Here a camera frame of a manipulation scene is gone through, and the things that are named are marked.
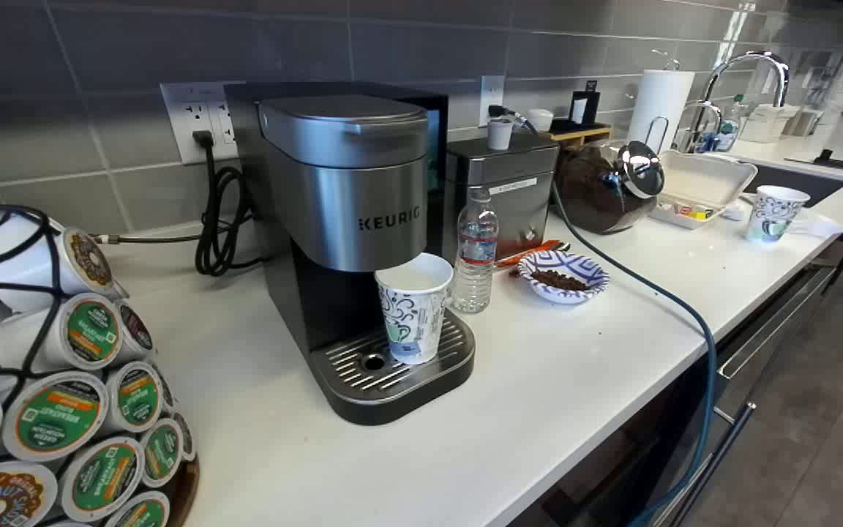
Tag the patterned paper cup on Keurig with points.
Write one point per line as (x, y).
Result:
(412, 304)

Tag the white paper towel roll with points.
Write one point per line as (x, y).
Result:
(660, 105)

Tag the chrome sink faucet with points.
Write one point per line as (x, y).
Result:
(756, 77)

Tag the blue patterned bowl with grounds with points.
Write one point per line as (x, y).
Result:
(559, 276)

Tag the glass coffee bean jar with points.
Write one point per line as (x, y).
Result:
(609, 186)

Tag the orange red tool on counter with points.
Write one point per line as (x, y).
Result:
(506, 262)

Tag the steel coffee grinder box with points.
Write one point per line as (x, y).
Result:
(515, 178)

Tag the silver Keurig coffee maker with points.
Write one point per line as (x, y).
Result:
(344, 186)

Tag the K-cup pod carousel rack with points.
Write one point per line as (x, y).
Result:
(88, 427)

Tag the white wall outlet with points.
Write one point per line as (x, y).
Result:
(199, 105)

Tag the clear plastic water bottle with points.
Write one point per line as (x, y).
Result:
(477, 228)

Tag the patterned paper cup near sink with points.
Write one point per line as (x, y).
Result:
(772, 208)

